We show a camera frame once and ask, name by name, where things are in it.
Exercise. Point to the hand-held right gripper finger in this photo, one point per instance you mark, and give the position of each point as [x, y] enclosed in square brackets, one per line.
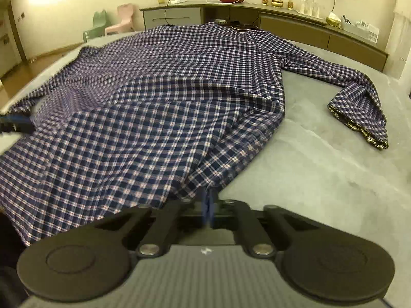
[205, 210]
[212, 210]

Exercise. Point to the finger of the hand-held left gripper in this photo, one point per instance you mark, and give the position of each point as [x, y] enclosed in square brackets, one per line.
[16, 123]

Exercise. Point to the blue plaid shirt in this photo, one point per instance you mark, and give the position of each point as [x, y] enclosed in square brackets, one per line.
[154, 109]

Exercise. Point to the wooden door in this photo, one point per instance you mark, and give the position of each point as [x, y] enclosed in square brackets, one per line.
[12, 38]

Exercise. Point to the green plastic chair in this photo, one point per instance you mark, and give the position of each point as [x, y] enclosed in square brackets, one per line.
[96, 27]

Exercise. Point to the pink plastic chair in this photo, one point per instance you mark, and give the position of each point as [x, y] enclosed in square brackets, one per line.
[122, 19]

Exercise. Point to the long grey sideboard cabinet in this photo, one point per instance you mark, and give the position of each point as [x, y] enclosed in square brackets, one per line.
[289, 25]

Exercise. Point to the golden lidded bowl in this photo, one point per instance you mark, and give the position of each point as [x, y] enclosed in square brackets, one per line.
[277, 3]

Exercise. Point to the group of clear glasses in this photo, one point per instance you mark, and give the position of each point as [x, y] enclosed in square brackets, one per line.
[310, 8]

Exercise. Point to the golden tissue box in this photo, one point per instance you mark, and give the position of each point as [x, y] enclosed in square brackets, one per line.
[333, 21]

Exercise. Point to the grey tray with small packets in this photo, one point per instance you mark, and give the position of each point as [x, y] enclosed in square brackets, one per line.
[359, 30]

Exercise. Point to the pale window curtain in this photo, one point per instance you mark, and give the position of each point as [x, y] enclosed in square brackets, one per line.
[399, 48]

